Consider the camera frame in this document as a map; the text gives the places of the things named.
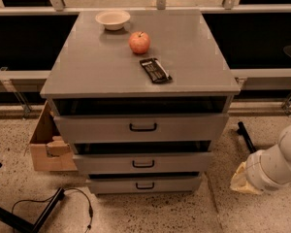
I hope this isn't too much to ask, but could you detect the grey drawer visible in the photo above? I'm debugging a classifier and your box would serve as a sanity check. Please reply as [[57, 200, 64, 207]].
[[73, 142, 212, 175], [86, 172, 202, 195], [55, 97, 228, 144]]

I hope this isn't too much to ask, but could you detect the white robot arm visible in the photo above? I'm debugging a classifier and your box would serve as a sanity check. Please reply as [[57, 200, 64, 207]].
[[230, 125, 291, 194]]

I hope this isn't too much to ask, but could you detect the grey top drawer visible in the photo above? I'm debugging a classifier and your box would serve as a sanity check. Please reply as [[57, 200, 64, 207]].
[[55, 97, 228, 144]]

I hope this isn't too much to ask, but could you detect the grey bottom drawer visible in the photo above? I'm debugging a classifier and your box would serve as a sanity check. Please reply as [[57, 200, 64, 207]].
[[86, 172, 202, 195]]

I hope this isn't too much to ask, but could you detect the grey drawer cabinet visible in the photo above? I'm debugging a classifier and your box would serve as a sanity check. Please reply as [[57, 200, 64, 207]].
[[40, 9, 242, 196]]

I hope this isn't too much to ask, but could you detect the black stand right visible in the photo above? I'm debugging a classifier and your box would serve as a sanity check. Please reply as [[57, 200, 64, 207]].
[[237, 121, 256, 153]]

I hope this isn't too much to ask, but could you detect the black stand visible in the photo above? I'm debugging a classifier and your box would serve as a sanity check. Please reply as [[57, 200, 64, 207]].
[[0, 143, 66, 233], [237, 121, 256, 153]]

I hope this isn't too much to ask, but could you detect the metal window railing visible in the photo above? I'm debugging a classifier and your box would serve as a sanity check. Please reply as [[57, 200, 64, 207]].
[[0, 0, 291, 118]]

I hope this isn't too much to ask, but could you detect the black snack bar packet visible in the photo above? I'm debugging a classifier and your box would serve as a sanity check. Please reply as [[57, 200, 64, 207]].
[[140, 58, 173, 83]]

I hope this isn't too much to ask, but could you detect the red apple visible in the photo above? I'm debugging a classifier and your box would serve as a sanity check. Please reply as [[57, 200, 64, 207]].
[[129, 31, 150, 54]]

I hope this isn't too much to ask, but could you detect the cardboard box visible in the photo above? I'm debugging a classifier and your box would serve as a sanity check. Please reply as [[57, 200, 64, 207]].
[[29, 103, 77, 172]]

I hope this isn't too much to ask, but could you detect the white paper bowl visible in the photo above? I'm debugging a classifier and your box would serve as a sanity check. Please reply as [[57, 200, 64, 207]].
[[95, 10, 131, 31]]

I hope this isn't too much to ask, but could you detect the black stand left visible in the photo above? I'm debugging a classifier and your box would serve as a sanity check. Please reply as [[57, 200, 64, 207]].
[[0, 143, 66, 233]]

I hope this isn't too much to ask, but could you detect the black cable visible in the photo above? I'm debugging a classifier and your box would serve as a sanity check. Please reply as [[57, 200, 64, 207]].
[[11, 186, 95, 233]]

